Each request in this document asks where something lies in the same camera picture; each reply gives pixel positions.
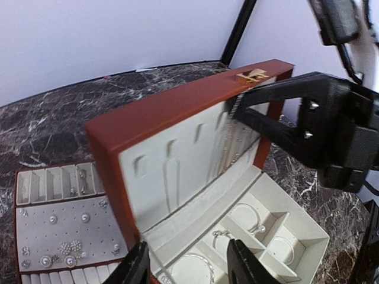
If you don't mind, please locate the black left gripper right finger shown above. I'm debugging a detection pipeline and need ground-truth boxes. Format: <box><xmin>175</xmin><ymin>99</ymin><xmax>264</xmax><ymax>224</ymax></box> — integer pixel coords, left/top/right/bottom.
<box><xmin>227</xmin><ymin>239</ymin><xmax>274</xmax><ymax>284</ymax></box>

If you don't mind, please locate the silver twisted bangle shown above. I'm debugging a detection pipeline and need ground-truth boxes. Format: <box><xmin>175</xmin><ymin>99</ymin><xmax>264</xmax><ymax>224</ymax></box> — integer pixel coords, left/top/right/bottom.
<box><xmin>159</xmin><ymin>253</ymin><xmax>216</xmax><ymax>284</ymax></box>

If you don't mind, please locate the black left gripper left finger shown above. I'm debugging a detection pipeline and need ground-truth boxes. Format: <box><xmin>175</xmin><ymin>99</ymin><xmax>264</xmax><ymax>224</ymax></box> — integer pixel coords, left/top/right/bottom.
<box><xmin>104</xmin><ymin>241</ymin><xmax>149</xmax><ymax>284</ymax></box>

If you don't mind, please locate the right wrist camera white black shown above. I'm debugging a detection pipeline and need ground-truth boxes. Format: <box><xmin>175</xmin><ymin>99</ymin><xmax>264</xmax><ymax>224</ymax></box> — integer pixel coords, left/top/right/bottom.
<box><xmin>309</xmin><ymin>0</ymin><xmax>378</xmax><ymax>92</ymax></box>

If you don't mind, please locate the jewelry tray brown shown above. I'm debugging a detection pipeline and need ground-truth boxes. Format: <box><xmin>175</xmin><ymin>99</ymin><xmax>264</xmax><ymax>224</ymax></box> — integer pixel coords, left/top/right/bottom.
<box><xmin>15</xmin><ymin>162</ymin><xmax>127</xmax><ymax>283</ymax></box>

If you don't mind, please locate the silver open bangle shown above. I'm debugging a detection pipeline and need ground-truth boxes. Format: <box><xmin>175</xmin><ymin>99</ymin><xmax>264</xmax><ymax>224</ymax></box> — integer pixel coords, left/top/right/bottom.
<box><xmin>269</xmin><ymin>236</ymin><xmax>295</xmax><ymax>265</ymax></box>

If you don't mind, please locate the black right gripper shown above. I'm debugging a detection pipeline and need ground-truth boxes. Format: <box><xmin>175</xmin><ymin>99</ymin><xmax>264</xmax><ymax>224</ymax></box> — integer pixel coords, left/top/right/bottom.
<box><xmin>233</xmin><ymin>72</ymin><xmax>378</xmax><ymax>193</ymax></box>

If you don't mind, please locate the brown jewelry box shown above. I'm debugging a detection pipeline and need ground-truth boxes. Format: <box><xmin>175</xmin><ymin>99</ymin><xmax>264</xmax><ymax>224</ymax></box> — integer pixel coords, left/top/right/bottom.
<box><xmin>85</xmin><ymin>60</ymin><xmax>329</xmax><ymax>283</ymax></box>

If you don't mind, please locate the silver chain necklace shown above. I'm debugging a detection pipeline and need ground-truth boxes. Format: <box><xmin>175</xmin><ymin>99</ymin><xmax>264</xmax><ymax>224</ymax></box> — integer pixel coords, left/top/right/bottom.
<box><xmin>226</xmin><ymin>85</ymin><xmax>255</xmax><ymax>125</ymax></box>

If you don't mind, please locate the right black frame post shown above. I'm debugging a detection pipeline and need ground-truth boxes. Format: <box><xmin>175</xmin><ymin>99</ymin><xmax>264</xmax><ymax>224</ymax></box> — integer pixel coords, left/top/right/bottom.
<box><xmin>220</xmin><ymin>0</ymin><xmax>257</xmax><ymax>66</ymax></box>

